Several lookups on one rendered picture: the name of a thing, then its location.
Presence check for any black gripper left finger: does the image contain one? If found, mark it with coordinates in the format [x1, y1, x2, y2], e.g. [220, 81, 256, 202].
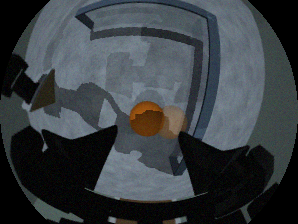
[41, 125, 118, 190]

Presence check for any dark grey wall top rail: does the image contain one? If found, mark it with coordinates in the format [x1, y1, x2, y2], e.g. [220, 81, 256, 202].
[74, 0, 221, 176]

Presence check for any orange-brown ball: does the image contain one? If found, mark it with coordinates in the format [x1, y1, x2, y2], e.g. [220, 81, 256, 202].
[129, 101, 162, 136]

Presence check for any clear low l-shaped wall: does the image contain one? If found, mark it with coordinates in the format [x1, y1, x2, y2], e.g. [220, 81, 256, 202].
[77, 3, 209, 175]

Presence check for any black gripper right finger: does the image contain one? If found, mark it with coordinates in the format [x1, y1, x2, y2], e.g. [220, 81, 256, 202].
[178, 131, 250, 196]

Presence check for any translucent orange ball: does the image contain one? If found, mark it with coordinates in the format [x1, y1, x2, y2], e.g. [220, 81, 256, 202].
[158, 105, 188, 140]

